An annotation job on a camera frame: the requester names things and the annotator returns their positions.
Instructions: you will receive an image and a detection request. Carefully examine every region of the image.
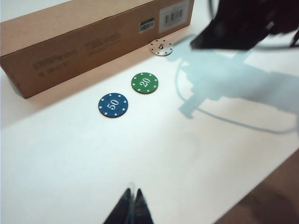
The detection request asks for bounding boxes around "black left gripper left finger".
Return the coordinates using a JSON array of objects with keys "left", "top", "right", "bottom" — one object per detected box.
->
[{"left": 102, "top": 188, "right": 133, "bottom": 224}]

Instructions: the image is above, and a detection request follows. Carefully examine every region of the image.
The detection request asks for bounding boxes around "blue 50 poker chip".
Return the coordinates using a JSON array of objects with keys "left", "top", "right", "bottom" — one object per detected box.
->
[{"left": 98, "top": 92, "right": 128, "bottom": 118}]

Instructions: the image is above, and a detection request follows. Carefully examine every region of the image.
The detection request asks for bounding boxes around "white 5 poker chip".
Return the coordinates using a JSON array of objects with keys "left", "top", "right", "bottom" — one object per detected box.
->
[{"left": 149, "top": 39, "right": 174, "bottom": 57}]

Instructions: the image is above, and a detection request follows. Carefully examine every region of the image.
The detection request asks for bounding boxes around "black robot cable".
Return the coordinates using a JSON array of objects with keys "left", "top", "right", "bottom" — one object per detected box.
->
[{"left": 289, "top": 29, "right": 299, "bottom": 48}]

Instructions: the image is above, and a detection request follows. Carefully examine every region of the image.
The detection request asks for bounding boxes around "green 20 poker chip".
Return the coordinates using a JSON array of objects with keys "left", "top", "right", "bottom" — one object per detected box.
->
[{"left": 130, "top": 72, "right": 159, "bottom": 95}]

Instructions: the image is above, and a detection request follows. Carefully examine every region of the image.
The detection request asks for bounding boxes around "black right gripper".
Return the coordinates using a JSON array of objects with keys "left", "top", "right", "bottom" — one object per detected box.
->
[{"left": 190, "top": 0, "right": 299, "bottom": 51}]

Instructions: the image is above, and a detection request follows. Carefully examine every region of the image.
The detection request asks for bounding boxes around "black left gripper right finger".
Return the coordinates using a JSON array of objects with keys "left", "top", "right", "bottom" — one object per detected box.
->
[{"left": 134, "top": 188, "right": 155, "bottom": 224}]

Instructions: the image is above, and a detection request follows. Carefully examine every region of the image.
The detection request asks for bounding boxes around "long brown cardboard box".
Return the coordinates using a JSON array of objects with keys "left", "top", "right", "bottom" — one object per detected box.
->
[{"left": 0, "top": 0, "right": 195, "bottom": 99}]

